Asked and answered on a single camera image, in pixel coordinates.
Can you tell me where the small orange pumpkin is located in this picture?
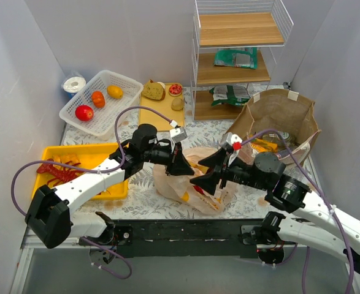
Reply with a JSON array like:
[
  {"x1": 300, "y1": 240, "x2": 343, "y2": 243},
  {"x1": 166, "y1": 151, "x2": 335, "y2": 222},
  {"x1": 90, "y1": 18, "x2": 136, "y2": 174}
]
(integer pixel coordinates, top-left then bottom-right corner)
[{"x1": 91, "y1": 91, "x2": 105, "y2": 108}]

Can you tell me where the white tape roll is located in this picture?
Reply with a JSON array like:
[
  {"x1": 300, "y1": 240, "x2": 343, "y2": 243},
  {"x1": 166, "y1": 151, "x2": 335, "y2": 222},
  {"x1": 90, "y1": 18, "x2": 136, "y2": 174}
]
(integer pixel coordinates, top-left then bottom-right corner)
[{"x1": 62, "y1": 76, "x2": 86, "y2": 99}]

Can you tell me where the round bread loaf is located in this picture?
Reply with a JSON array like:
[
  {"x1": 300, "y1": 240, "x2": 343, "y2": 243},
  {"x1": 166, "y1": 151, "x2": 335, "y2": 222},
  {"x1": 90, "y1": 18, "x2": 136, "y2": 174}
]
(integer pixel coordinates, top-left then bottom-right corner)
[{"x1": 141, "y1": 80, "x2": 166, "y2": 101}]

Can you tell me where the white wire shelf rack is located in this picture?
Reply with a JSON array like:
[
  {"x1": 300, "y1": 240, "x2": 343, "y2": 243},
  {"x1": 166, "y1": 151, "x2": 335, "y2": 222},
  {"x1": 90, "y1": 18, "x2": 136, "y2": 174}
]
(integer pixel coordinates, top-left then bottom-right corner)
[{"x1": 191, "y1": 1, "x2": 294, "y2": 121}]

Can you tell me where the peach plastic grocery bag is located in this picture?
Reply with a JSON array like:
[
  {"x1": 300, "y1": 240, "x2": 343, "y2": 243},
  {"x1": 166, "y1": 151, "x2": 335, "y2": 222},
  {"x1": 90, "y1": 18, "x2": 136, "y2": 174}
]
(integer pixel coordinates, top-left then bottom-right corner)
[{"x1": 153, "y1": 146, "x2": 237, "y2": 216}]

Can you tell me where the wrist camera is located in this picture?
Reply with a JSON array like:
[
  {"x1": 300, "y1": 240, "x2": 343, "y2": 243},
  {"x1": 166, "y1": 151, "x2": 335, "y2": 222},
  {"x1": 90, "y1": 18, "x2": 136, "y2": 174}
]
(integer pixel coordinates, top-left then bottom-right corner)
[
  {"x1": 221, "y1": 132, "x2": 242, "y2": 166},
  {"x1": 169, "y1": 120, "x2": 187, "y2": 143}
]

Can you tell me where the floral table mat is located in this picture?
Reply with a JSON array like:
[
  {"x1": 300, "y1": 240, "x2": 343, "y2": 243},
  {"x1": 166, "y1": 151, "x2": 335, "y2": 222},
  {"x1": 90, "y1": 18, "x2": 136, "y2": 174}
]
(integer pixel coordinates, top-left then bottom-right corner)
[{"x1": 60, "y1": 87, "x2": 314, "y2": 220}]

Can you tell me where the white plastic basket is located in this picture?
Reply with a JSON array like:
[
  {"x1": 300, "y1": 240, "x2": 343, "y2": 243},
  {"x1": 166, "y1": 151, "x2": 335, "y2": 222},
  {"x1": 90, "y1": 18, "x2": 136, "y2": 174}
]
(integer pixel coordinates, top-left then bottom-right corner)
[{"x1": 59, "y1": 70, "x2": 144, "y2": 140}]

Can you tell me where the yellow bread tray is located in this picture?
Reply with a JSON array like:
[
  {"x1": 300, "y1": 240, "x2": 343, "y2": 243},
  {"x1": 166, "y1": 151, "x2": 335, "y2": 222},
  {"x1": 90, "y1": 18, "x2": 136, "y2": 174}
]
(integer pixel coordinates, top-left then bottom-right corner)
[{"x1": 139, "y1": 83, "x2": 185, "y2": 132}]

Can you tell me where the small bread roll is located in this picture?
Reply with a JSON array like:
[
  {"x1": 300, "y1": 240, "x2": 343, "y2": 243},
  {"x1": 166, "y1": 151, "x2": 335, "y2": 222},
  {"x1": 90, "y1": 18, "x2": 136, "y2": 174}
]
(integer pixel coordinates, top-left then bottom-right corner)
[{"x1": 171, "y1": 97, "x2": 185, "y2": 111}]

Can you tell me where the yellow mango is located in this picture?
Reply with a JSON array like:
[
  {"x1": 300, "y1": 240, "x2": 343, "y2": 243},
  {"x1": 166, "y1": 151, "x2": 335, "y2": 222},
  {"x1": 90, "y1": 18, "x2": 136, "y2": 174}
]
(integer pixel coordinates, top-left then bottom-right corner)
[{"x1": 107, "y1": 85, "x2": 123, "y2": 99}]

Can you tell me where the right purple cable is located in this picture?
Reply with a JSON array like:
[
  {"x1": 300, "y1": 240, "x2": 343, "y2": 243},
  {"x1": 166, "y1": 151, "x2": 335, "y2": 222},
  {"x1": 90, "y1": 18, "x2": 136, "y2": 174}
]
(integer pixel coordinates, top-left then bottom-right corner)
[{"x1": 239, "y1": 128, "x2": 355, "y2": 294}]

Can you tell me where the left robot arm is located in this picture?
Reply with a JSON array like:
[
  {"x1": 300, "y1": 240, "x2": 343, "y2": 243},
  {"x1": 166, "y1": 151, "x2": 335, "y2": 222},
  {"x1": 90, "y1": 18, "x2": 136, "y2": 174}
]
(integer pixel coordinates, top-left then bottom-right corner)
[{"x1": 25, "y1": 124, "x2": 194, "y2": 249}]

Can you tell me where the brown burlap tote bag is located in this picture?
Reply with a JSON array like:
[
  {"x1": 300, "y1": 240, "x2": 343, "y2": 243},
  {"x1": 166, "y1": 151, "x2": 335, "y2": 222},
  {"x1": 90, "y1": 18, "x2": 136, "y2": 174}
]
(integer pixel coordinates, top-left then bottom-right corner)
[{"x1": 228, "y1": 89, "x2": 321, "y2": 164}]

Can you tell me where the yellow vegetable tray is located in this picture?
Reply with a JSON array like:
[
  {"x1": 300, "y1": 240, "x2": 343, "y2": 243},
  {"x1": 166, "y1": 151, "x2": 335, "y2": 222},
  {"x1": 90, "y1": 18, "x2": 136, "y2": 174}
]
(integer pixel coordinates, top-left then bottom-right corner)
[{"x1": 42, "y1": 143, "x2": 128, "y2": 200}]

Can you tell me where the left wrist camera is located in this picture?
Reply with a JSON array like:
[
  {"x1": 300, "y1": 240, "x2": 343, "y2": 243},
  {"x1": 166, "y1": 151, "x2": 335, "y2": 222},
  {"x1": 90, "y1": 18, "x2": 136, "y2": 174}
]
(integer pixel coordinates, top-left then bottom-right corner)
[{"x1": 169, "y1": 120, "x2": 187, "y2": 143}]

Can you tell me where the red chili pepper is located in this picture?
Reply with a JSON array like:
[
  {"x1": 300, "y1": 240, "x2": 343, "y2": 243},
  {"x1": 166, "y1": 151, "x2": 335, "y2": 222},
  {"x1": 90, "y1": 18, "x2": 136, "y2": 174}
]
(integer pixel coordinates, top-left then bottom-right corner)
[{"x1": 193, "y1": 186, "x2": 204, "y2": 195}]

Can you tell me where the teal snack packet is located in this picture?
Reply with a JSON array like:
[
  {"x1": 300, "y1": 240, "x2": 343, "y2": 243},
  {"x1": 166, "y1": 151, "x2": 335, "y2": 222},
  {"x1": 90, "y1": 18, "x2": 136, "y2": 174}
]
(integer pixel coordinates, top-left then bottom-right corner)
[{"x1": 213, "y1": 47, "x2": 258, "y2": 69}]

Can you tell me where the purple cable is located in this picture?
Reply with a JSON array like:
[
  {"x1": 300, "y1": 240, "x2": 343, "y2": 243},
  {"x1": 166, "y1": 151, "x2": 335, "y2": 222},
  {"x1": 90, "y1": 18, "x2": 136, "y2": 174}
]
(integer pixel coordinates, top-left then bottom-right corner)
[
  {"x1": 239, "y1": 128, "x2": 355, "y2": 294},
  {"x1": 10, "y1": 105, "x2": 179, "y2": 279}
]

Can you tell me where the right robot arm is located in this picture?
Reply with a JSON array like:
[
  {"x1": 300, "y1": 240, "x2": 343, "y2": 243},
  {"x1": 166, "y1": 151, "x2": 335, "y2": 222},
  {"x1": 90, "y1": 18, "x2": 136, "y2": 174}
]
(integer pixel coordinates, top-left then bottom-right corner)
[{"x1": 190, "y1": 149, "x2": 360, "y2": 274}]

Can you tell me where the orange mango gummy packet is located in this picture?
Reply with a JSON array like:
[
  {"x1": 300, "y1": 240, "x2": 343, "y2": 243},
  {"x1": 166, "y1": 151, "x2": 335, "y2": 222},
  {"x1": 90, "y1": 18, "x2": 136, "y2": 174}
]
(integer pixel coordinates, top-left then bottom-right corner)
[{"x1": 250, "y1": 138, "x2": 278, "y2": 153}]

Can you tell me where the clear glass bottle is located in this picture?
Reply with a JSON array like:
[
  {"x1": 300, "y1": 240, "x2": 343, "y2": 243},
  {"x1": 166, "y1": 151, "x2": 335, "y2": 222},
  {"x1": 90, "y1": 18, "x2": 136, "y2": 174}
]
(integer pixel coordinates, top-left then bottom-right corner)
[{"x1": 278, "y1": 131, "x2": 296, "y2": 145}]

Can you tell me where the red toy lobster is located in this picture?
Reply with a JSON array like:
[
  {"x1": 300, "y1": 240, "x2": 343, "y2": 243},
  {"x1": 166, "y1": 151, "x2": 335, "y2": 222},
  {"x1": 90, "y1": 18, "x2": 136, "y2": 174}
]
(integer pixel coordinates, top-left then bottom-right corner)
[{"x1": 37, "y1": 154, "x2": 83, "y2": 187}]

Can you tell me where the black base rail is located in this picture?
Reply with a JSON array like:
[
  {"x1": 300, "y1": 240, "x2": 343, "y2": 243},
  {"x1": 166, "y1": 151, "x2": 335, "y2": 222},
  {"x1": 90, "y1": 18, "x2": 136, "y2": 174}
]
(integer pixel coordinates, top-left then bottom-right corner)
[{"x1": 23, "y1": 214, "x2": 352, "y2": 261}]

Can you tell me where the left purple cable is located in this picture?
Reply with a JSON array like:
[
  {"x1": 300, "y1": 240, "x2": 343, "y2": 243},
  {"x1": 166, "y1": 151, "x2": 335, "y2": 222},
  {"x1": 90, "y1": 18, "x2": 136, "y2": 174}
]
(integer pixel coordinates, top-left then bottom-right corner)
[{"x1": 10, "y1": 105, "x2": 179, "y2": 279}]

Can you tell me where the silver drink can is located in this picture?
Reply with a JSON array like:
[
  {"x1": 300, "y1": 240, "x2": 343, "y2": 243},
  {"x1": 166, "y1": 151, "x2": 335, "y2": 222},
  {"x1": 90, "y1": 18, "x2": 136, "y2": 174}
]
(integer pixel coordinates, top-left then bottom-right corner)
[{"x1": 275, "y1": 149, "x2": 296, "y2": 159}]

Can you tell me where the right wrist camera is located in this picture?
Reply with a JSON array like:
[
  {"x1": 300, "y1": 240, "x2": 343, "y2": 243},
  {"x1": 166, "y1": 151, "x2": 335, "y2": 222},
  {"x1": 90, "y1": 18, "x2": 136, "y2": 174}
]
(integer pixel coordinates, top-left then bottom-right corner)
[{"x1": 221, "y1": 132, "x2": 242, "y2": 166}]

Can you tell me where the green white snack packet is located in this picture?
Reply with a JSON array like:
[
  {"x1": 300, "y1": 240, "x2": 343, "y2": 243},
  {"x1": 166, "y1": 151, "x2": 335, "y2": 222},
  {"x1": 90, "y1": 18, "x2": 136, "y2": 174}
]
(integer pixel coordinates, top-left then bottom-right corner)
[{"x1": 209, "y1": 85, "x2": 250, "y2": 107}]

